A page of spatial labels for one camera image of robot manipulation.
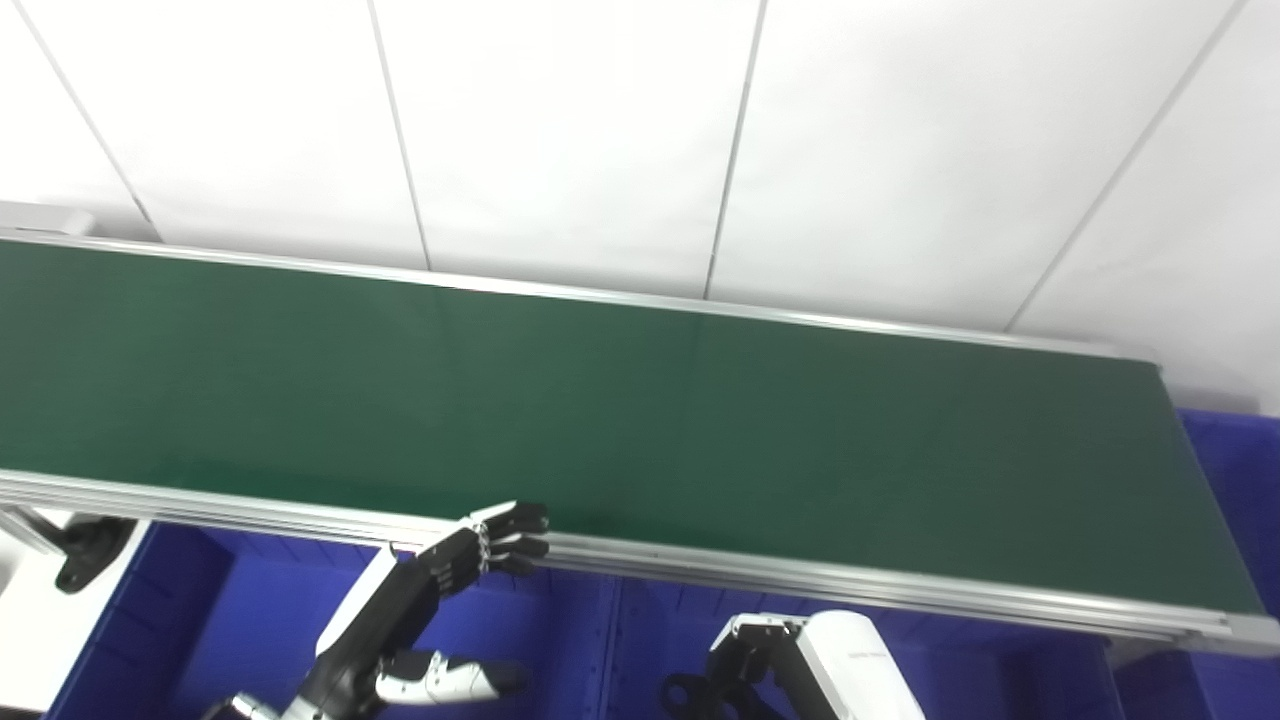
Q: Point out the black conveyor leg bracket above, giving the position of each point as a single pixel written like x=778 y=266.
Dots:
x=92 y=548

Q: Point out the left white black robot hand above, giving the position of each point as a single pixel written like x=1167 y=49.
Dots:
x=385 y=610

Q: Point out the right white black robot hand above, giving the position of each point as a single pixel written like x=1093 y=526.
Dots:
x=845 y=665

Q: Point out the green conveyor belt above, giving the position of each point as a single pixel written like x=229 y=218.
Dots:
x=600 y=420

